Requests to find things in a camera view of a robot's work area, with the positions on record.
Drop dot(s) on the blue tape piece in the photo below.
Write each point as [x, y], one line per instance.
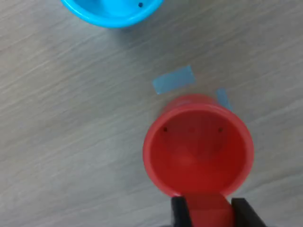
[223, 98]
[174, 80]

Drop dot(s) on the red plastic cup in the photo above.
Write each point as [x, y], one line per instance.
[198, 153]

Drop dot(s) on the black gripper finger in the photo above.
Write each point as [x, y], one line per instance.
[180, 212]
[246, 215]

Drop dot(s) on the red cube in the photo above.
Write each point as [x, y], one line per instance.
[208, 210]

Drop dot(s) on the blue plastic cup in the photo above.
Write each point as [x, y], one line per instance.
[113, 21]

